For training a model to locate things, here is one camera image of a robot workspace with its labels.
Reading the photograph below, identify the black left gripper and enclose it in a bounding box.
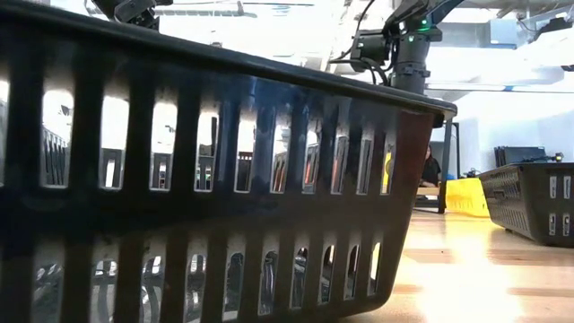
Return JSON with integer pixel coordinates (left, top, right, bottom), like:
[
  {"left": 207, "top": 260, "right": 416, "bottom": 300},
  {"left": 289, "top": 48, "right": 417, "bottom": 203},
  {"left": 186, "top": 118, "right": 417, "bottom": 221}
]
[{"left": 91, "top": 0, "right": 174, "bottom": 32}]

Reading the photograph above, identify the black plastic basket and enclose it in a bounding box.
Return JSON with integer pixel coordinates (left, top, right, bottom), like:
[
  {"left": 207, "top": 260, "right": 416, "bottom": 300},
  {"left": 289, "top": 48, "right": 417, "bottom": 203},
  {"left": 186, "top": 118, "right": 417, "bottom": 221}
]
[
  {"left": 478, "top": 161, "right": 574, "bottom": 248},
  {"left": 0, "top": 0, "right": 458, "bottom": 323}
]

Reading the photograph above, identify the orange plastic basket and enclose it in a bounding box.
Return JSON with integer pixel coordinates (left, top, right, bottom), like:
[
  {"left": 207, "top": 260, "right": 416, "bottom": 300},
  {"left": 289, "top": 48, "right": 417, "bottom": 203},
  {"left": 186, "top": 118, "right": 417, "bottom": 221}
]
[{"left": 304, "top": 154, "right": 342, "bottom": 188}]

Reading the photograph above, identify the yellow plastic basket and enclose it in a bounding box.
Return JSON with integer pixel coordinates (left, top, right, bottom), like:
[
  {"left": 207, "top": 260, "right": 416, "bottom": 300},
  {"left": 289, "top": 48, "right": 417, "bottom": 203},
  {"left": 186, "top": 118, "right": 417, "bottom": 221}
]
[{"left": 380, "top": 152, "right": 491, "bottom": 219}]

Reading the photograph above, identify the black metal wooden shelf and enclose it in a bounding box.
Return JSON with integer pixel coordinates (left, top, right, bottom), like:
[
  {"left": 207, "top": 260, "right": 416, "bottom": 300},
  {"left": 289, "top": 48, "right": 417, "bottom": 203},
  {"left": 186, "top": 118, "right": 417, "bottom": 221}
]
[{"left": 414, "top": 119, "right": 452, "bottom": 215}]

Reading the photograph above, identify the person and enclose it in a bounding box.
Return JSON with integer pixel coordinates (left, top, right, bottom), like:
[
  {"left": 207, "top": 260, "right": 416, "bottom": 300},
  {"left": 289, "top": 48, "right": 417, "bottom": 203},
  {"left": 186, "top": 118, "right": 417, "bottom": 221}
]
[{"left": 421, "top": 143, "right": 443, "bottom": 188}]

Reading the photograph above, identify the long ceiling light strip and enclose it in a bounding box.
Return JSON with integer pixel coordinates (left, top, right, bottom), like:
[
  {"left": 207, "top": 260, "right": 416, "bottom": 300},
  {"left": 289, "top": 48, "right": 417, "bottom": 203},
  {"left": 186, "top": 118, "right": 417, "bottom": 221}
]
[{"left": 425, "top": 83, "right": 574, "bottom": 94}]

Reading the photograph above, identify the black background equipment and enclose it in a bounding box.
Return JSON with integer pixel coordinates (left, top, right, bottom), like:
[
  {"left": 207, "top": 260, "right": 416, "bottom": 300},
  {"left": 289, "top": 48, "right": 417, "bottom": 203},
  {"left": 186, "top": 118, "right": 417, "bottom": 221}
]
[{"left": 494, "top": 145, "right": 565, "bottom": 165}]

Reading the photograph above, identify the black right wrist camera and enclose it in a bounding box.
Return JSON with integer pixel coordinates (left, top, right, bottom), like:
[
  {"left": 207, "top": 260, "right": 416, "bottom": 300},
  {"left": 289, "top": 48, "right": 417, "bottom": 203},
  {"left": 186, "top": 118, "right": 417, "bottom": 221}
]
[{"left": 351, "top": 33, "right": 392, "bottom": 73}]

